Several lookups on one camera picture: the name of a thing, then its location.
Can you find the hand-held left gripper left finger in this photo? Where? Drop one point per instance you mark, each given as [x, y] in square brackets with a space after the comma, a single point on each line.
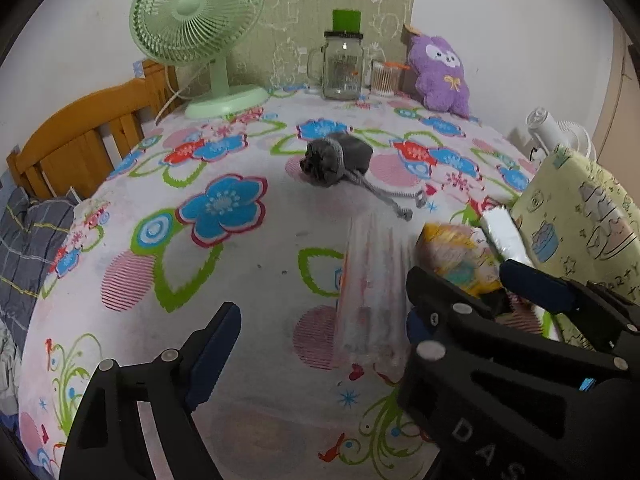
[210, 355]

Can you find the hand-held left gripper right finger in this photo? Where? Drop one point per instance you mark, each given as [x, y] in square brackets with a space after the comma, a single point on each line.
[414, 327]

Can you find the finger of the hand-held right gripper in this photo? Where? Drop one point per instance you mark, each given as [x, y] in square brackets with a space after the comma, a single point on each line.
[537, 284]
[440, 300]

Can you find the yellow tissue packet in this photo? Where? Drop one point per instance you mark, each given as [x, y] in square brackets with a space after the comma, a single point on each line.
[455, 255]

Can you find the small white packet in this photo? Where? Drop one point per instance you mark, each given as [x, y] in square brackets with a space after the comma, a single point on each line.
[505, 235]

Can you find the yellow patterned storage box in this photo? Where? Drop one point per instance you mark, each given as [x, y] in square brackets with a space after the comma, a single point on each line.
[585, 220]

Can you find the floral tablecloth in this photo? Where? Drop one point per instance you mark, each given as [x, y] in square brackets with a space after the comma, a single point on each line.
[280, 240]

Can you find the white electric fan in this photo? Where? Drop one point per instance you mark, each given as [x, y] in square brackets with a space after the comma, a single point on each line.
[545, 130]

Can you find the white grey crumpled cloth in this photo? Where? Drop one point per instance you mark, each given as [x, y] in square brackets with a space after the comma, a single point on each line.
[7, 360]

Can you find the grey plaid pillow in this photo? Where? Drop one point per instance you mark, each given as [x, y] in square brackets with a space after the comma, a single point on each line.
[30, 240]

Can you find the purple plush rabbit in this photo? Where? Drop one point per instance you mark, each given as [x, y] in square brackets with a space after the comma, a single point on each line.
[440, 85]

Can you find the beige door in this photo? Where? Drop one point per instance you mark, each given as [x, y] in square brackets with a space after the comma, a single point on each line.
[631, 90]

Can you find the cotton swab jar orange lid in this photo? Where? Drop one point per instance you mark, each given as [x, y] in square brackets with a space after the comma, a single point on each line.
[385, 80]

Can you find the glass jar mug green lid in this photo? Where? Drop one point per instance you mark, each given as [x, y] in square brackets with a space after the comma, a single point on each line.
[342, 70]

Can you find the wooden bed headboard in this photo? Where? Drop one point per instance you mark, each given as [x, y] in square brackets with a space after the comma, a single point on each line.
[75, 130]

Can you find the small brown cardboard tag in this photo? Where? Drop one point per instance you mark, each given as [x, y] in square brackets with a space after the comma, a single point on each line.
[410, 30]

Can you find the green patterned cardboard sheet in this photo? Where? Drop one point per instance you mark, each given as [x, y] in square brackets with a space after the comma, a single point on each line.
[295, 25]

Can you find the green desk fan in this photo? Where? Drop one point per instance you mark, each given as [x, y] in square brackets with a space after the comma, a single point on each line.
[192, 5]

